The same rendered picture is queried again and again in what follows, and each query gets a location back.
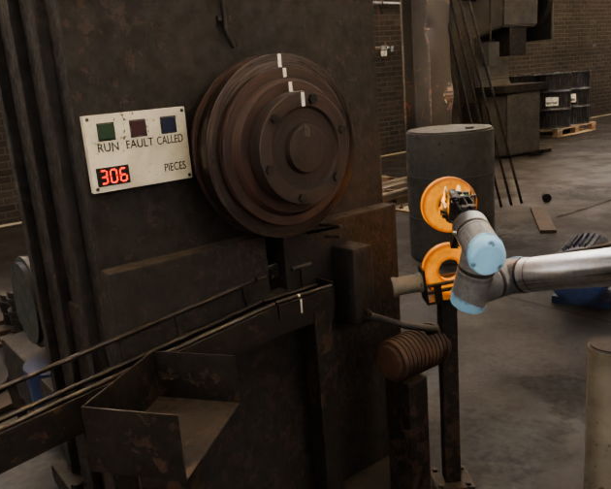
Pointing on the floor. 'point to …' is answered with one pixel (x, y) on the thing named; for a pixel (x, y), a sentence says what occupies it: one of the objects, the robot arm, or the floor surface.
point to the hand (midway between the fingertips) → (448, 197)
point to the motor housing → (409, 403)
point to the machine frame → (188, 215)
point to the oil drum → (480, 163)
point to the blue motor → (599, 298)
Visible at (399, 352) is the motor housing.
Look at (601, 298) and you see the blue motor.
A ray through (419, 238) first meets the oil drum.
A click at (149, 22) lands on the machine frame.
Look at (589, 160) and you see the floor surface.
